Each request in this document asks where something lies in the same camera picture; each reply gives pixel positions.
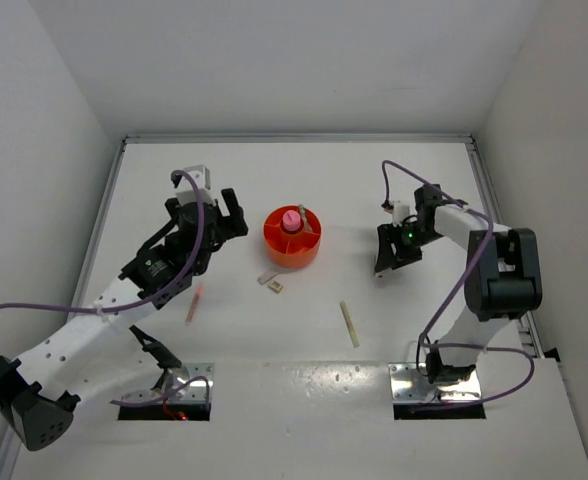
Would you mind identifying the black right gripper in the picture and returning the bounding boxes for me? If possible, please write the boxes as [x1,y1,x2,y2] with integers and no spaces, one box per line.
[376,222,444,273]

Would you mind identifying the pink capped glue bottle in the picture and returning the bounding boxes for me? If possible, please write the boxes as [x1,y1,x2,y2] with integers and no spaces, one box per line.
[281,210,303,233]

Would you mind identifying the green glue stick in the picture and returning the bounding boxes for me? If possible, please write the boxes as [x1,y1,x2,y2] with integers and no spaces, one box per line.
[298,204,313,232]

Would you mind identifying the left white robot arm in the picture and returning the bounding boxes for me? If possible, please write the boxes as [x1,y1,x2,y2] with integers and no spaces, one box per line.
[0,188,248,452]

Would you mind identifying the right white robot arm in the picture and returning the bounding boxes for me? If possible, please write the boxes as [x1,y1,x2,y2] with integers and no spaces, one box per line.
[374,185,543,383]

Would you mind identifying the orange round divided container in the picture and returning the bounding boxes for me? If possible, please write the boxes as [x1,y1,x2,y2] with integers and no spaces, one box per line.
[263,205,322,269]

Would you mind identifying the grey white eraser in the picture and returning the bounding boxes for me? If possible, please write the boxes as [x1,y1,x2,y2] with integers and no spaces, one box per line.
[257,270,279,285]

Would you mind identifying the small tan barcode box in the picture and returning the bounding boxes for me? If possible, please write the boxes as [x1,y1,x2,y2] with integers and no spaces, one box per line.
[268,280,283,293]

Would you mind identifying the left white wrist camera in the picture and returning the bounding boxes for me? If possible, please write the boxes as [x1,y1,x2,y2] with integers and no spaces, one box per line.
[170,165,214,205]

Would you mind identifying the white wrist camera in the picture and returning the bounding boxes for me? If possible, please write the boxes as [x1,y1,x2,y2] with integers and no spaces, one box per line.
[382,201,411,225]
[170,165,214,205]

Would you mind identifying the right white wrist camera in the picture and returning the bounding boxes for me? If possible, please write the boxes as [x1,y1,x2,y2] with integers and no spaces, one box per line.
[382,201,411,225]

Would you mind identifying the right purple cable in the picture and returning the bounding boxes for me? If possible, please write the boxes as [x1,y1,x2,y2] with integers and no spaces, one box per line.
[381,159,536,409]

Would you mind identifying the purple cable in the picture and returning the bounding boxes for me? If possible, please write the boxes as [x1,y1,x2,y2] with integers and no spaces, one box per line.
[0,169,215,407]
[381,159,536,409]

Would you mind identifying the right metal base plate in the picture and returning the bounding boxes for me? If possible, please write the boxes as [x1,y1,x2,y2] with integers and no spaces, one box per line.
[388,362,482,406]

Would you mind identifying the metal base plate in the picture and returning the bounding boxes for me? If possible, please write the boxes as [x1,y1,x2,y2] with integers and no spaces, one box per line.
[388,362,482,406]
[112,363,214,408]

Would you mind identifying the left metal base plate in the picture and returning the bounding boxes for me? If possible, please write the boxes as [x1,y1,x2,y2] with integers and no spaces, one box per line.
[112,363,214,408]

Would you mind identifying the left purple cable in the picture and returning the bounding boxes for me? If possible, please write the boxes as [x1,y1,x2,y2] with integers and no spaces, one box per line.
[0,169,215,407]

